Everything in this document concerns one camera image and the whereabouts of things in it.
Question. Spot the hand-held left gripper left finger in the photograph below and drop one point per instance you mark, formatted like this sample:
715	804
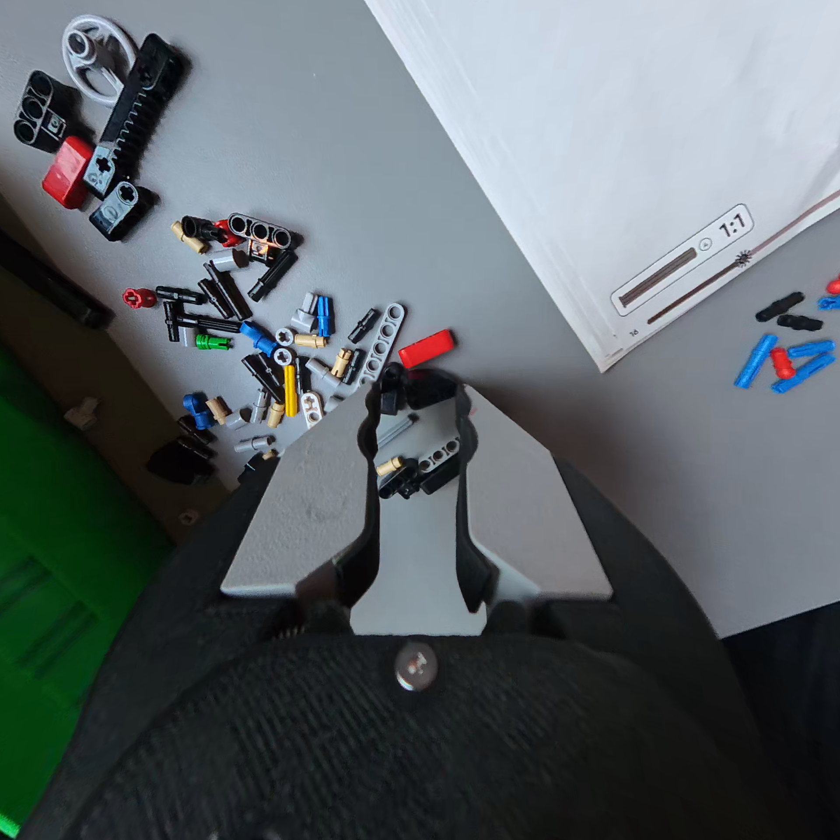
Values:
295	525

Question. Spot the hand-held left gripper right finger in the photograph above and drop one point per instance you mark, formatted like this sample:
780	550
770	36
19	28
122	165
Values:
538	525

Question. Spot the pile of small lego pieces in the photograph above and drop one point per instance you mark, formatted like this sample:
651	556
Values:
282	341

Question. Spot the cluster of small lego pins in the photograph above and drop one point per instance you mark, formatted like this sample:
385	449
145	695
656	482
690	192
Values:
787	358

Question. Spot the red curved lego slope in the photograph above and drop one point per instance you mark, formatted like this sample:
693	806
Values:
426	349

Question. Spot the light grey long lego liftarm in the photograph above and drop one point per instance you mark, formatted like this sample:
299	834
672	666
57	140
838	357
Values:
387	334

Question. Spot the dark two hole lego liftarm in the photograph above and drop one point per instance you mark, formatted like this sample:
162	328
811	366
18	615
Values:
121	210

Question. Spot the white lego instruction booklet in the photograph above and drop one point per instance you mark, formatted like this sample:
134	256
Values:
610	151

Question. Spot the red lego brick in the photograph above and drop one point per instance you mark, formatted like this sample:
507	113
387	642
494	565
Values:
67	174

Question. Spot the black lego gear rack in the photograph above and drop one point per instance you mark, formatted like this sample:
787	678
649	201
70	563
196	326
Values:
141	98

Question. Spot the black three hole lego connector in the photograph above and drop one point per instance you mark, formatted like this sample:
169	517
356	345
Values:
43	108

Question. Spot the light grey lego steering wheel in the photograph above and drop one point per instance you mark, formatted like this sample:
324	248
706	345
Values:
82	46

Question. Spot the green plastic bin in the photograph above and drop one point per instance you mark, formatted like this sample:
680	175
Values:
59	558

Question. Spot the small white plastic piece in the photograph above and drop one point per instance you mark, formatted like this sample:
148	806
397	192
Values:
82	413

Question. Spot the black bar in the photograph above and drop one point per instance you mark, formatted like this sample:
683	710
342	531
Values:
59	289

